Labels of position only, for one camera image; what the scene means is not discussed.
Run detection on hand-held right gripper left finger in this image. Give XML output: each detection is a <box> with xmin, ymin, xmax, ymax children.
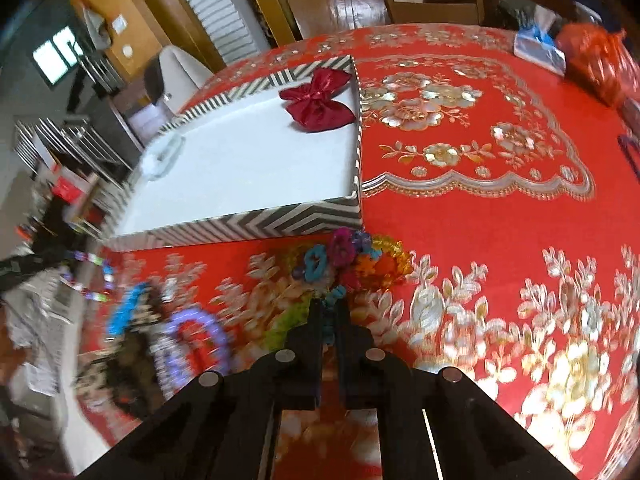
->
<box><xmin>75</xmin><ymin>299</ymin><xmax>324</xmax><ymax>480</ymax></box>

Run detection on dark bag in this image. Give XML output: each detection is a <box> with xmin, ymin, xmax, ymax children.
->
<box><xmin>495</xmin><ymin>0</ymin><xmax>551</xmax><ymax>31</ymax></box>

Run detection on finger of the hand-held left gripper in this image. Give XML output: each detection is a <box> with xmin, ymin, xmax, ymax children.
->
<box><xmin>0</xmin><ymin>254</ymin><xmax>66</xmax><ymax>292</ymax></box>

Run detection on orange plastic bag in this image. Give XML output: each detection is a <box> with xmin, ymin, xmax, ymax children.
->
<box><xmin>555</xmin><ymin>22</ymin><xmax>629</xmax><ymax>107</ymax></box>

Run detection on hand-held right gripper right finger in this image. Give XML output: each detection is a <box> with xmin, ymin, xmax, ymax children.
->
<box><xmin>334</xmin><ymin>300</ymin><xmax>576</xmax><ymax>480</ymax></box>

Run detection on glossy brown wooden chair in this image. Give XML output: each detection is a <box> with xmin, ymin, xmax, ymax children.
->
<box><xmin>287</xmin><ymin>0</ymin><xmax>392</xmax><ymax>39</ymax></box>

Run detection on blue white tissue box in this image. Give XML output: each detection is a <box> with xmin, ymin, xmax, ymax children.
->
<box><xmin>513</xmin><ymin>26</ymin><xmax>567</xmax><ymax>74</ymax></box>

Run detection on turquoise bead bracelet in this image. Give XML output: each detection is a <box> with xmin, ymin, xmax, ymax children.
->
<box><xmin>107</xmin><ymin>282</ymin><xmax>152</xmax><ymax>336</ymax></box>

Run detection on white coat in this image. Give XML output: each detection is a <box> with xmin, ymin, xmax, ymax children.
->
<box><xmin>144</xmin><ymin>45</ymin><xmax>214</xmax><ymax>117</ymax></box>

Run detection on window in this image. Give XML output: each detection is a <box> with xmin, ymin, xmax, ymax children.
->
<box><xmin>32</xmin><ymin>26</ymin><xmax>87</xmax><ymax>87</ymax></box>

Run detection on white ornate chair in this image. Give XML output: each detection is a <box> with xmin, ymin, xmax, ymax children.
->
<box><xmin>7</xmin><ymin>270</ymin><xmax>77</xmax><ymax>393</ymax></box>

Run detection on white radiator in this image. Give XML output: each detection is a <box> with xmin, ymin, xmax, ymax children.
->
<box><xmin>164</xmin><ymin>0</ymin><xmax>259</xmax><ymax>62</ymax></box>

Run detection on dark eyeglasses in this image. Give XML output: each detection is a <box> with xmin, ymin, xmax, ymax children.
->
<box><xmin>617</xmin><ymin>133</ymin><xmax>640</xmax><ymax>184</ymax></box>

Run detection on white fluffy hair tie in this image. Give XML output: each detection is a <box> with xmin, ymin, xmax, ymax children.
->
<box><xmin>139</xmin><ymin>135</ymin><xmax>186</xmax><ymax>179</ymax></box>

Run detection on metal railing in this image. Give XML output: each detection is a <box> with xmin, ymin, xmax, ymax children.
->
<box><xmin>14</xmin><ymin>115</ymin><xmax>132</xmax><ymax>177</ymax></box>

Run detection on hanging grey cloth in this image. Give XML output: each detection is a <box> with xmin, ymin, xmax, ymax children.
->
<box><xmin>82</xmin><ymin>7</ymin><xmax>114</xmax><ymax>44</ymax></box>

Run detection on purple bead bracelet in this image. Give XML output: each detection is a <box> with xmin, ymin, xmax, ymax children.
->
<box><xmin>154</xmin><ymin>307</ymin><xmax>232</xmax><ymax>392</ymax></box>

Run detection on red box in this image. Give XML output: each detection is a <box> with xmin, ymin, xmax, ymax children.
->
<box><xmin>50</xmin><ymin>170</ymin><xmax>97</xmax><ymax>202</ymax></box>

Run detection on zigzag striped gift box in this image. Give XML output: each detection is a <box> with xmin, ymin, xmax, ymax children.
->
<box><xmin>100</xmin><ymin>55</ymin><xmax>364</xmax><ymax>252</ymax></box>

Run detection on red floral tablecloth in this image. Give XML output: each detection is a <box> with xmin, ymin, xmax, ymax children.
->
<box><xmin>75</xmin><ymin>22</ymin><xmax>640</xmax><ymax>480</ymax></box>

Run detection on dark red satin bow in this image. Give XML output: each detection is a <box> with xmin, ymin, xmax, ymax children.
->
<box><xmin>279</xmin><ymin>67</ymin><xmax>359</xmax><ymax>134</ymax></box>

